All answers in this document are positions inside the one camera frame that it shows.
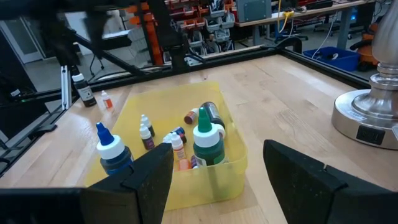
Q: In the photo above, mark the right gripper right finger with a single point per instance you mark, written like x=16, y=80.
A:
x=298, y=186

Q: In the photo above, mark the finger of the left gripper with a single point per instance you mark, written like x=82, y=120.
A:
x=59, y=37
x=96, y=31

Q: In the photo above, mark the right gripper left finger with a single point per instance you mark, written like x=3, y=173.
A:
x=146, y=186

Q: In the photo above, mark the small orange dropper bottle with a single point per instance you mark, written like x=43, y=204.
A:
x=185, y=165

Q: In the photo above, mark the small maroon dropper bottle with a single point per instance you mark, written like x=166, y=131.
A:
x=146, y=141

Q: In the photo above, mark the large blue food coloring bottle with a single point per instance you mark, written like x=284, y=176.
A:
x=112, y=155

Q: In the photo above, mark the small yellow-orange label dropper bottle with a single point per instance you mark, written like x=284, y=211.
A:
x=178, y=152

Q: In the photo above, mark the small black label dropper bottle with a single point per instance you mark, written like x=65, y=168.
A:
x=146, y=123

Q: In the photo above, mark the large green food coloring bottle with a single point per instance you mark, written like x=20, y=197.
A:
x=209, y=152

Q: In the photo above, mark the large purple food coloring bottle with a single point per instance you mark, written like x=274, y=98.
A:
x=213, y=113

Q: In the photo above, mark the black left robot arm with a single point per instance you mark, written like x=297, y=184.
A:
x=172, y=37

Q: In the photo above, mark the large black food coloring bottle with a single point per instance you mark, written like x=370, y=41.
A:
x=84, y=93

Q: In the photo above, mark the silver aluminium extrusion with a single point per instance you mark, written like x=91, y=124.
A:
x=66, y=90

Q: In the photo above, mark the small red-orange dropper bottle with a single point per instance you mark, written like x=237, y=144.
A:
x=108, y=102

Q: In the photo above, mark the yellow translucent plastic bin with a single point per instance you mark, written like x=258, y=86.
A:
x=174, y=99

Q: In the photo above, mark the silver table lamp white shade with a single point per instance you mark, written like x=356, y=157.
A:
x=367, y=118

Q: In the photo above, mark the blue plastic storage bin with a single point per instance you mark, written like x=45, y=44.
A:
x=345, y=62

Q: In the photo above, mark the orange black shop vacuum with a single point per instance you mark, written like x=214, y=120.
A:
x=367, y=53

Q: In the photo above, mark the grey metal box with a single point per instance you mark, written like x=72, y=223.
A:
x=258, y=11

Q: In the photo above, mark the wooden workbench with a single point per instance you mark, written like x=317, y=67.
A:
x=311, y=13

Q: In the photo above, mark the black aluminium table frame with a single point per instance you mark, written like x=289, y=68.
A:
x=323, y=69

